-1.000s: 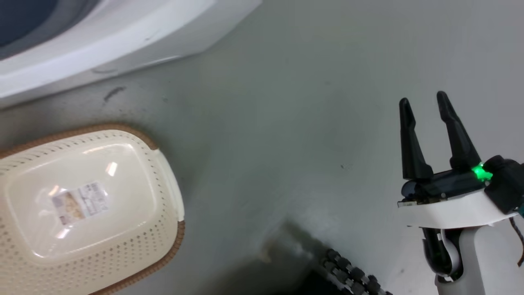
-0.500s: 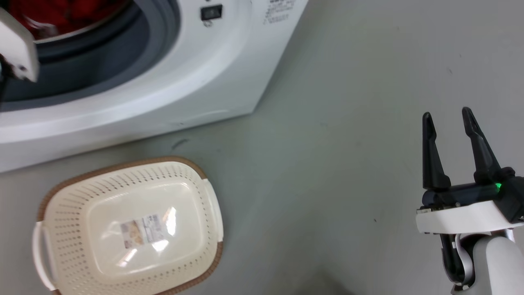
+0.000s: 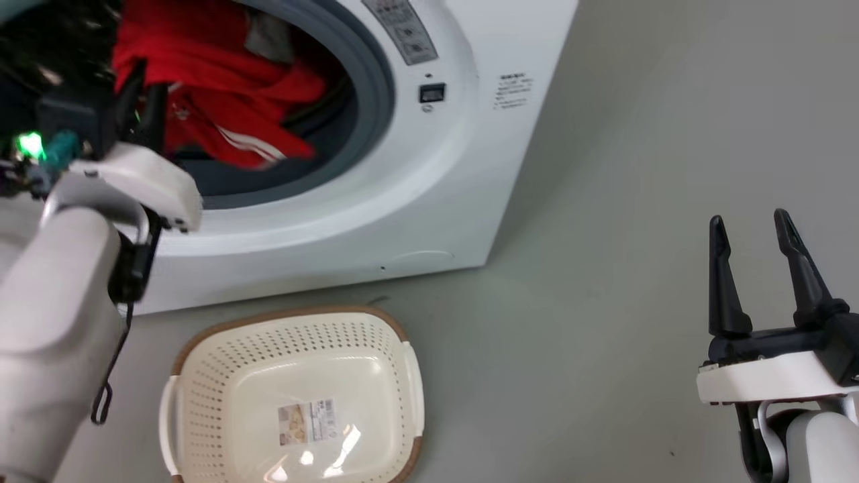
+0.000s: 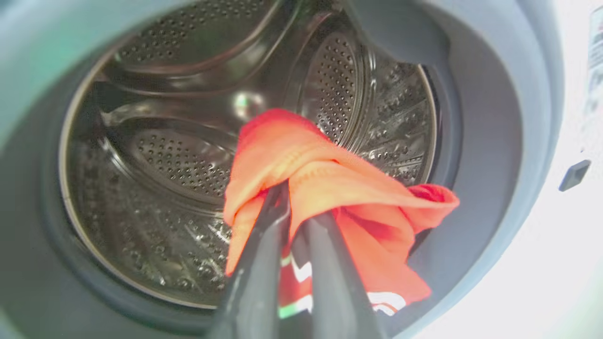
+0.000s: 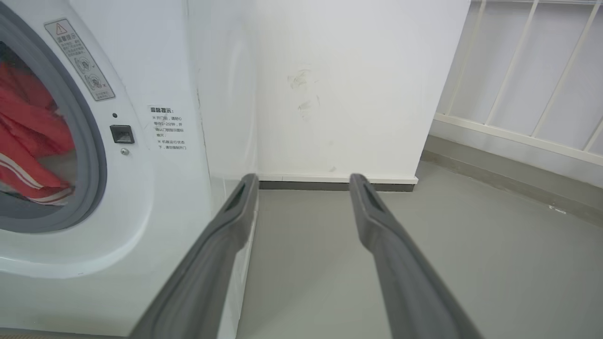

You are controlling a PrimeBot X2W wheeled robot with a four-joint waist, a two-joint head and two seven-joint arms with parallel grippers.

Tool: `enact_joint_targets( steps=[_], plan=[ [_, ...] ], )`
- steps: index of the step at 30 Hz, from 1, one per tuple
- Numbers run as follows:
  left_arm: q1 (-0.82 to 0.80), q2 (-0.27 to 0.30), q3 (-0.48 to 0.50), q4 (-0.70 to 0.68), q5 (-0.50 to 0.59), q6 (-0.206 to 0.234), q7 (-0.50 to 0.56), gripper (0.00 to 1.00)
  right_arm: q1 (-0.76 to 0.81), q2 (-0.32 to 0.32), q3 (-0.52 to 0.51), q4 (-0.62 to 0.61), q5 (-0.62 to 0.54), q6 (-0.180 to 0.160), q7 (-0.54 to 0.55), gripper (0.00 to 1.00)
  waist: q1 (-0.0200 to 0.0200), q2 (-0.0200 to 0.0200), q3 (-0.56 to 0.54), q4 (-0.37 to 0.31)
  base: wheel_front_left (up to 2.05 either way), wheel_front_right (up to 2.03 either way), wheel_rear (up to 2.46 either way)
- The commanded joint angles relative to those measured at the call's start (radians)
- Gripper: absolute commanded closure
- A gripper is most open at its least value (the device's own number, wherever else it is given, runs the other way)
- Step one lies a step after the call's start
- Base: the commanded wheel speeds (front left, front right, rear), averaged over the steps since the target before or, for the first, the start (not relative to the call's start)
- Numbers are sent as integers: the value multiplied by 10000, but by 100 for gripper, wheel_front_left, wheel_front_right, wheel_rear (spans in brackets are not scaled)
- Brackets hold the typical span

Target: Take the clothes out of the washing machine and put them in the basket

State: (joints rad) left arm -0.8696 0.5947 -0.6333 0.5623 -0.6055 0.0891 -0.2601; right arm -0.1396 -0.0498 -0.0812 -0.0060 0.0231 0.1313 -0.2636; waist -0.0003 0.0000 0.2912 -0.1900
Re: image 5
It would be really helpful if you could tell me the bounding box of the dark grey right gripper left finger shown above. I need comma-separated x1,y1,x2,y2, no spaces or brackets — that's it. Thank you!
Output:
128,173,260,339

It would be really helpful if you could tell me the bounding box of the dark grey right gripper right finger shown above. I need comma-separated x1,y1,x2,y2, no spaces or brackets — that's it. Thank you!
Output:
349,174,484,339

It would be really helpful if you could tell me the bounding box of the white front-load washing machine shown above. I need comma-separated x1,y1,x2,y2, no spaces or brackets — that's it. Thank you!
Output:
0,0,259,338

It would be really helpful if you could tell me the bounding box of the white instruction sticker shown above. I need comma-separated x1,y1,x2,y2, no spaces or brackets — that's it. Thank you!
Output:
147,105,188,152

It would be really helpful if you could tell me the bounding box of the red garment with white stripes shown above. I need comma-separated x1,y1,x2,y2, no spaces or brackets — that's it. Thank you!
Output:
0,61,76,205

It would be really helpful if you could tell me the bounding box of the white metal railing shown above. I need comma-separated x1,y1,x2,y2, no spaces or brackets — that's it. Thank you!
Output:
434,0,603,166

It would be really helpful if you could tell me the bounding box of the grey warning sticker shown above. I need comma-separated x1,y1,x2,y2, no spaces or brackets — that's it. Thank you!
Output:
44,19,116,102

